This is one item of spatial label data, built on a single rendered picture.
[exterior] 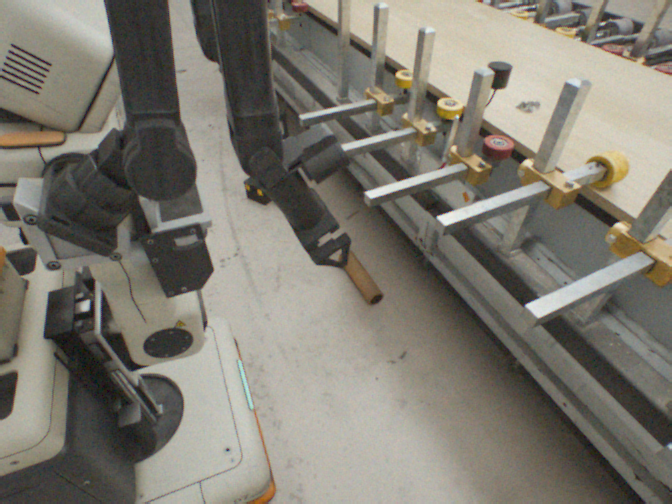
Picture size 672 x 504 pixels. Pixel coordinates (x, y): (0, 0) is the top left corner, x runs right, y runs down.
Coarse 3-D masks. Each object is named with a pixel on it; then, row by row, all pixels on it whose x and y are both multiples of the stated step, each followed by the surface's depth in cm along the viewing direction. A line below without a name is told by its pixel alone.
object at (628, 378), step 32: (288, 64) 211; (320, 96) 187; (352, 128) 168; (384, 160) 153; (416, 160) 144; (480, 224) 122; (480, 256) 119; (512, 256) 112; (512, 288) 111; (544, 288) 105; (576, 320) 97; (576, 352) 98; (608, 352) 92; (608, 384) 92; (640, 384) 87; (640, 416) 87
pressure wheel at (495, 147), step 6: (486, 138) 116; (492, 138) 116; (498, 138) 116; (504, 138) 116; (486, 144) 114; (492, 144) 114; (498, 144) 114; (504, 144) 114; (510, 144) 114; (486, 150) 115; (492, 150) 113; (498, 150) 112; (504, 150) 112; (510, 150) 113; (486, 156) 115; (492, 156) 114; (498, 156) 113; (504, 156) 114
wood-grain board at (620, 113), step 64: (320, 0) 214; (384, 0) 214; (448, 0) 214; (448, 64) 155; (512, 64) 155; (576, 64) 155; (512, 128) 121; (576, 128) 121; (640, 128) 121; (640, 192) 100
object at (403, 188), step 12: (444, 168) 114; (456, 168) 114; (492, 168) 119; (408, 180) 110; (420, 180) 110; (432, 180) 110; (444, 180) 113; (372, 192) 106; (384, 192) 106; (396, 192) 107; (408, 192) 109; (372, 204) 106
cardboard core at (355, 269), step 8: (352, 256) 199; (352, 264) 196; (360, 264) 196; (352, 272) 194; (360, 272) 192; (352, 280) 196; (360, 280) 190; (368, 280) 189; (360, 288) 189; (368, 288) 186; (376, 288) 186; (368, 296) 184; (376, 296) 190
